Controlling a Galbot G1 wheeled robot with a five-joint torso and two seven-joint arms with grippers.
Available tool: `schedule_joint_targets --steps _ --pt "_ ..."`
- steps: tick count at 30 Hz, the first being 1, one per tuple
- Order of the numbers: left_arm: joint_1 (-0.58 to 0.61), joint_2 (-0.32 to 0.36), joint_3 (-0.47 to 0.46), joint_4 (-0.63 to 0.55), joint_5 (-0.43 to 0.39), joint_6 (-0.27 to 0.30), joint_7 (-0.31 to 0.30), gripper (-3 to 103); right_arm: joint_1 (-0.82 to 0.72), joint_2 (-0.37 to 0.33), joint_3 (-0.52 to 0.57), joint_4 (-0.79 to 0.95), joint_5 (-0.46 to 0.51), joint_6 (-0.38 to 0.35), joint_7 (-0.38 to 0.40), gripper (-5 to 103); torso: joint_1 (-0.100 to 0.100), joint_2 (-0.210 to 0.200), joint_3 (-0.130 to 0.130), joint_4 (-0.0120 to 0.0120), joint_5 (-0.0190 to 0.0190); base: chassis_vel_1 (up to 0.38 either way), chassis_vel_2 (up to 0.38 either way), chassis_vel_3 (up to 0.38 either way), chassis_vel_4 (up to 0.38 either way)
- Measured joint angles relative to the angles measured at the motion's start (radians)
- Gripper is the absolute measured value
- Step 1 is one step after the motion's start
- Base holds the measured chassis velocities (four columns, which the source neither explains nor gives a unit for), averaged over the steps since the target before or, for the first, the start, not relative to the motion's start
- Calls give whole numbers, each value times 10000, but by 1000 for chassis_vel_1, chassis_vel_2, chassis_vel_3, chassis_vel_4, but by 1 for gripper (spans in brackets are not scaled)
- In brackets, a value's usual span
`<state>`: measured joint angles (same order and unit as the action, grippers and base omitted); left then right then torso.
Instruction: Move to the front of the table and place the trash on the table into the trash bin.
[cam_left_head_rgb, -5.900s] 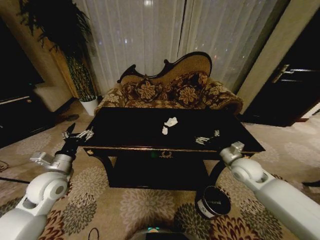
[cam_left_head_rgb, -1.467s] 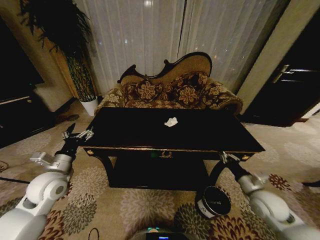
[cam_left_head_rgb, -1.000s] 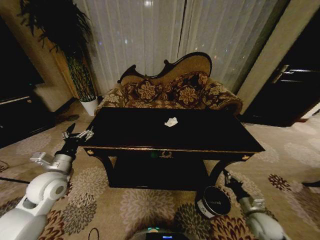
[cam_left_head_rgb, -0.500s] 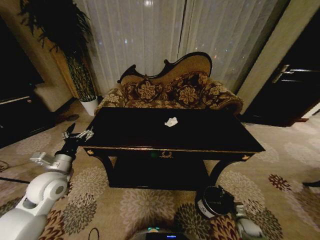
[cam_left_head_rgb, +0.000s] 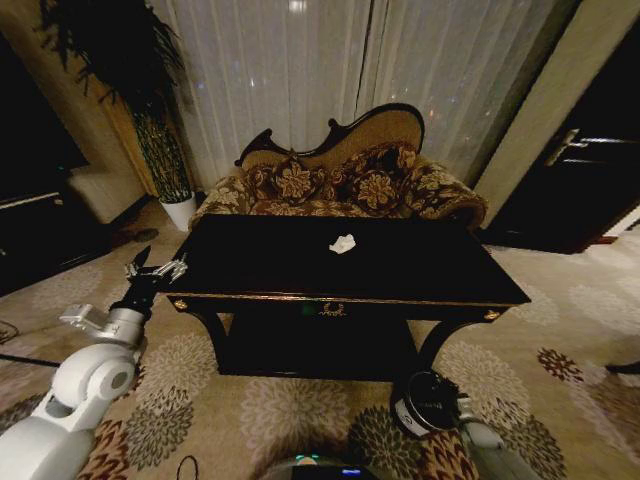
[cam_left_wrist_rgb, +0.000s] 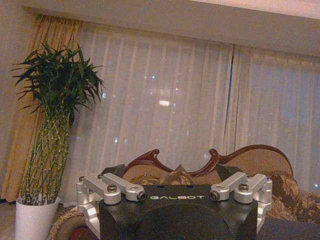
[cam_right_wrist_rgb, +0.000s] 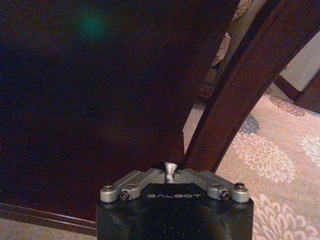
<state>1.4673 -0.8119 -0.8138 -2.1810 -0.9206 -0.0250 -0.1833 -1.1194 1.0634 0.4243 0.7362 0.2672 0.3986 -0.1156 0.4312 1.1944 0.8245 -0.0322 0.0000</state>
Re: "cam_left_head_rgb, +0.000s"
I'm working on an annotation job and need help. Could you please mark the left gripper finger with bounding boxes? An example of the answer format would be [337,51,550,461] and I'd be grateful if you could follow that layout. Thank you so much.
[151,252,190,286]
[124,244,154,279]

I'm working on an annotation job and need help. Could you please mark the crumpled white paper trash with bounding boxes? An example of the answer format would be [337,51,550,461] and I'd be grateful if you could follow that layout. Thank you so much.
[328,233,358,255]

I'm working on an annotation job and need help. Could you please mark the dark slipper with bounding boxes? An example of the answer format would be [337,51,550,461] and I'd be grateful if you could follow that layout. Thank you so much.
[113,227,160,247]

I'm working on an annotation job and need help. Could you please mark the white plant pot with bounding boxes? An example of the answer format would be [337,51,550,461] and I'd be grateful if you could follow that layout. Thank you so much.
[158,191,199,233]

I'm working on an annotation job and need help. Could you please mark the pale upholstered bench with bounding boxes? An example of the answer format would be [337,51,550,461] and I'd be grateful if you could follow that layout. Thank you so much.
[66,163,151,225]

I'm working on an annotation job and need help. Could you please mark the dark low cabinet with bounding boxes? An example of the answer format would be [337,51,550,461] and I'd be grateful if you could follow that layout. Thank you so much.
[0,29,121,299]

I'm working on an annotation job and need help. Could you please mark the floral round cushion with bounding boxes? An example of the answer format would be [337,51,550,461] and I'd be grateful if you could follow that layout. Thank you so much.
[335,149,419,215]
[255,158,332,205]

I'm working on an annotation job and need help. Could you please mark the black table with gold trim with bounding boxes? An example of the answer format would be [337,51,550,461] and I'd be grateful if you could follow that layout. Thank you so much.
[166,213,532,382]

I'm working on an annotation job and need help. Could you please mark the tall green potted plant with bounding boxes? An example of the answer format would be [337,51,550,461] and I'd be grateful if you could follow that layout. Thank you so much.
[38,0,199,232]

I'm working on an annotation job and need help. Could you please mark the sheer white curtain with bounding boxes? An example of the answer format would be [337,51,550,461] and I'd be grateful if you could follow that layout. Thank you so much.
[147,0,584,187]

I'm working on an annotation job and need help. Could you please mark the dark wooden door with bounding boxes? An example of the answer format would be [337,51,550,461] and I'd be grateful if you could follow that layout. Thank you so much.
[485,47,640,257]

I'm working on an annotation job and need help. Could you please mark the thin black floor cable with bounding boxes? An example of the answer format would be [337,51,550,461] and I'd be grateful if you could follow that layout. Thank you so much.
[174,453,201,480]

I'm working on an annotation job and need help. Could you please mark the floral sofa with dark frame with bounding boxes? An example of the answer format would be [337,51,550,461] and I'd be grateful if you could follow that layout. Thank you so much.
[188,102,489,235]

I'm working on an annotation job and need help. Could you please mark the silver door handle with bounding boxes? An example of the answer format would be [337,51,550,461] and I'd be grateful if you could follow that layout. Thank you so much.
[544,127,590,168]

